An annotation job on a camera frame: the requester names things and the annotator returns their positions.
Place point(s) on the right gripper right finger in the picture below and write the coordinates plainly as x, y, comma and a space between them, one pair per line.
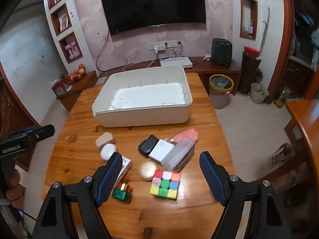
266, 216

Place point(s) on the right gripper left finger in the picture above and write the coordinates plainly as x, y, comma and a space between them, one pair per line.
55, 219

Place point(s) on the multicoloured puzzle cube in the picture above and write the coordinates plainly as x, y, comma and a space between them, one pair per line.
165, 184

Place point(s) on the white rectangular gadget box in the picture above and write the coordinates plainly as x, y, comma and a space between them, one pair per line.
126, 164

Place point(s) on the person's left hand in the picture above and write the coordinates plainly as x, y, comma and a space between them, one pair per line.
16, 193

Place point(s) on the clear plastic card box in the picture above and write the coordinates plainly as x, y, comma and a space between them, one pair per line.
179, 155

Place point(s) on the green plug adapter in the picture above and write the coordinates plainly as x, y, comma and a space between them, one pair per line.
122, 192

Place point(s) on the red snack package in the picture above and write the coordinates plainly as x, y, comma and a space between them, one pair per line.
61, 86

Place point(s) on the pink round object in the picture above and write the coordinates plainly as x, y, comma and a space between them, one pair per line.
189, 133

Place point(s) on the white charger block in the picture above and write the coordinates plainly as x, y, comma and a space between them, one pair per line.
161, 150

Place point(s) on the beige angular box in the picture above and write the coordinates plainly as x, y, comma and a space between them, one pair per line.
105, 138

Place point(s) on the pile of peaches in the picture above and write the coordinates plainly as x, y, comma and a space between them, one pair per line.
77, 74

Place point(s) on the gold round compact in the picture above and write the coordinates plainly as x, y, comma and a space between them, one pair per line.
147, 170

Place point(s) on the black power adapter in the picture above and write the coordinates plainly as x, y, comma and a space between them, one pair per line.
146, 146

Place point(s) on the white plastic bucket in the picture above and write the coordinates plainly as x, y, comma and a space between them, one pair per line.
258, 93

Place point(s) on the yellow rimmed trash bin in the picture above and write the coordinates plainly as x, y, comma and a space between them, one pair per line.
220, 88

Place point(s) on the white plastic storage bin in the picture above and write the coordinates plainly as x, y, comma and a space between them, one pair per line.
144, 97

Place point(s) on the wooden TV cabinet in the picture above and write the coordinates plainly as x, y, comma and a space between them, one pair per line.
205, 69

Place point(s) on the white set-top box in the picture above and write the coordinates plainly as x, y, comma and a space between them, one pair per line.
185, 62

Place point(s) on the black air fryer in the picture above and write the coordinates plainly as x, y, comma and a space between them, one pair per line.
221, 52

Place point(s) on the white power strip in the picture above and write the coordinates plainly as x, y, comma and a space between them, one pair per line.
162, 45

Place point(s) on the white wall shelf unit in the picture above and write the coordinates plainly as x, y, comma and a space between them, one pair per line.
67, 34

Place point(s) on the black wall television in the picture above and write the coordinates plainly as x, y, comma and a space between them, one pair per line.
126, 15

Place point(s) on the right wall niche shelf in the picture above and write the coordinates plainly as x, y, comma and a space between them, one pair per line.
249, 19

